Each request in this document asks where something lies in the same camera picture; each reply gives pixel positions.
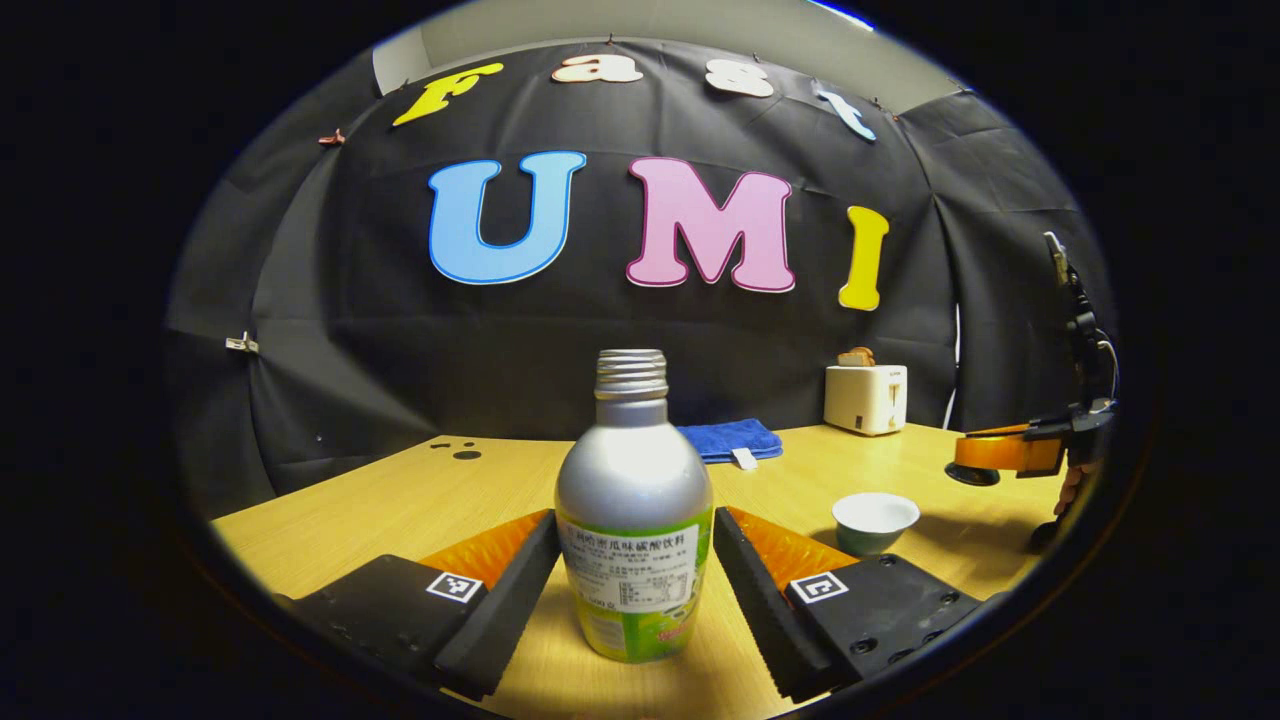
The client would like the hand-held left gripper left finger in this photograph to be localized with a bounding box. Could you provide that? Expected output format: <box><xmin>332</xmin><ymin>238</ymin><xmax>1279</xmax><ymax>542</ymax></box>
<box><xmin>272</xmin><ymin>508</ymin><xmax>562</xmax><ymax>702</ymax></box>

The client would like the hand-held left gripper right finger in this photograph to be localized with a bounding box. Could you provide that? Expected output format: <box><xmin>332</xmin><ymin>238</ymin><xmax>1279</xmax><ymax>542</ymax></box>
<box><xmin>712</xmin><ymin>505</ymin><xmax>987</xmax><ymax>704</ymax></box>

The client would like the teal teacup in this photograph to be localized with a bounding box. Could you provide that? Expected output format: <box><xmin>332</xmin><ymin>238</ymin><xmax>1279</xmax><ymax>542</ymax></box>
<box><xmin>832</xmin><ymin>492</ymin><xmax>921</xmax><ymax>557</ymax></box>

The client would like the silver green label water bottle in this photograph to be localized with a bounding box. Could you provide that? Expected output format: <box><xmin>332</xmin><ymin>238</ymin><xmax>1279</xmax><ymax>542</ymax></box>
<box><xmin>555</xmin><ymin>349</ymin><xmax>715</xmax><ymax>664</ymax></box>

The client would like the cream toaster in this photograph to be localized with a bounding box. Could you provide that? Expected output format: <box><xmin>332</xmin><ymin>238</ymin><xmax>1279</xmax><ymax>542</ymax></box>
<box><xmin>824</xmin><ymin>364</ymin><xmax>909</xmax><ymax>437</ymax></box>

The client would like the folded blue towel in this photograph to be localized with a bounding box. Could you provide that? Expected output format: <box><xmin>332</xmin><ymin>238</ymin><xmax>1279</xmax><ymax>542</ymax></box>
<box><xmin>678</xmin><ymin>418</ymin><xmax>784</xmax><ymax>467</ymax></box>

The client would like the black backdrop cloth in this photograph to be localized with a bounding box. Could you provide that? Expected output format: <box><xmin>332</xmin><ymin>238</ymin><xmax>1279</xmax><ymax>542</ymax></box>
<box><xmin>165</xmin><ymin>38</ymin><xmax>1119</xmax><ymax>521</ymax></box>

